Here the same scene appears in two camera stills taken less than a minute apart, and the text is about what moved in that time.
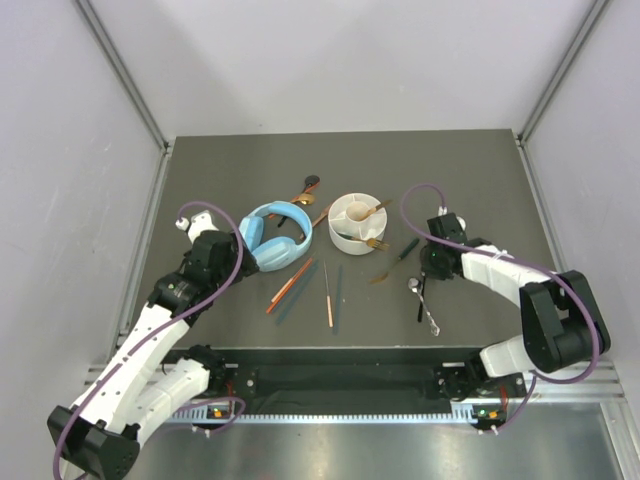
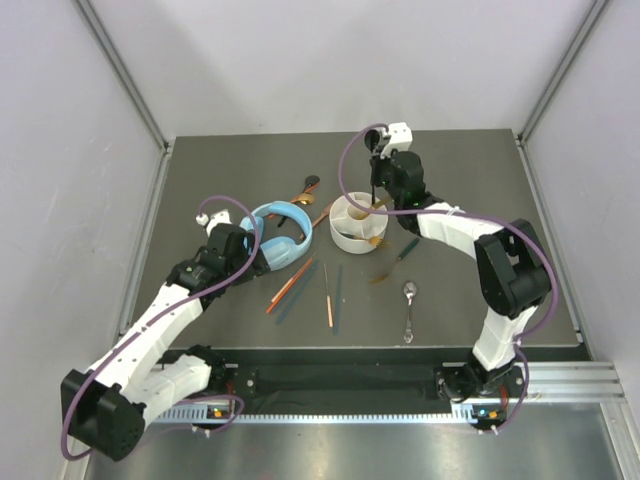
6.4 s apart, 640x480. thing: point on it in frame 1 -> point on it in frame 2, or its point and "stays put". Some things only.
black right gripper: (429, 270) -> (384, 161)
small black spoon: (310, 180) stays put
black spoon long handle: (421, 303) -> (374, 174)
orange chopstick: (283, 290) stays put
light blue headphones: (275, 253) stays put
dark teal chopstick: (298, 295) stays put
